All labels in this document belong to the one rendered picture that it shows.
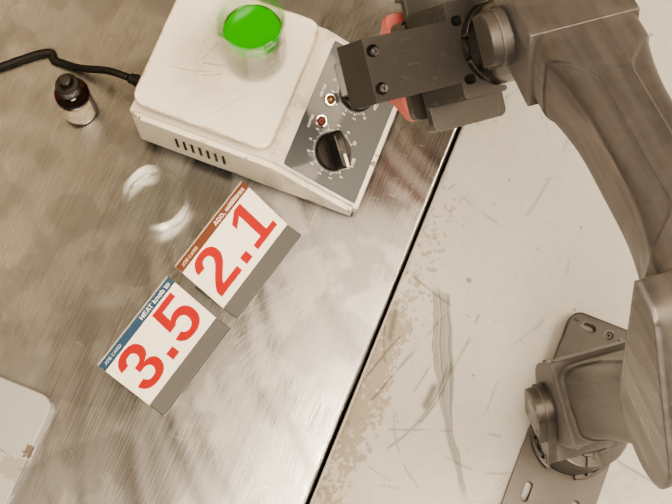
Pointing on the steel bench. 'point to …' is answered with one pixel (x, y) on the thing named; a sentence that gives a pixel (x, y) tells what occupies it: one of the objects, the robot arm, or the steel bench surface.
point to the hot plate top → (219, 78)
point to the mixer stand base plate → (19, 432)
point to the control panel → (341, 183)
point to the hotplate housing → (224, 157)
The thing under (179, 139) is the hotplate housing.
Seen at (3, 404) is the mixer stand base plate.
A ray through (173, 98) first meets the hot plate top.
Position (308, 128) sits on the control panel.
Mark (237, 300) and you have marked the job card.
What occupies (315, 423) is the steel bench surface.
